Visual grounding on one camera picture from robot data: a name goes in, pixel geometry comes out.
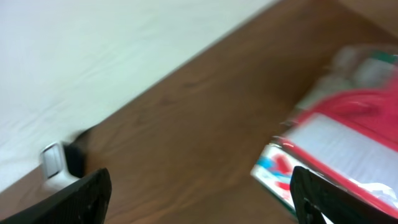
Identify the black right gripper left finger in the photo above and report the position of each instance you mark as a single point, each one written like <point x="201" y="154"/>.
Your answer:
<point x="83" y="202"/>

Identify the green grip gloves package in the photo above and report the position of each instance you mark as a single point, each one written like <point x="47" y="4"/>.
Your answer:
<point x="353" y="67"/>

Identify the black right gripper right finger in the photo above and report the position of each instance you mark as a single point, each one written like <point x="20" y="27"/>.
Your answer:
<point x="316" y="199"/>

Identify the red dustpan brush package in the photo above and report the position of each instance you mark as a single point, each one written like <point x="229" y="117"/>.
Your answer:
<point x="349" y="138"/>

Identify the white barcode scanner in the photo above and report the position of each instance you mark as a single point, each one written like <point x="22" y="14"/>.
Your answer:
<point x="54" y="167"/>

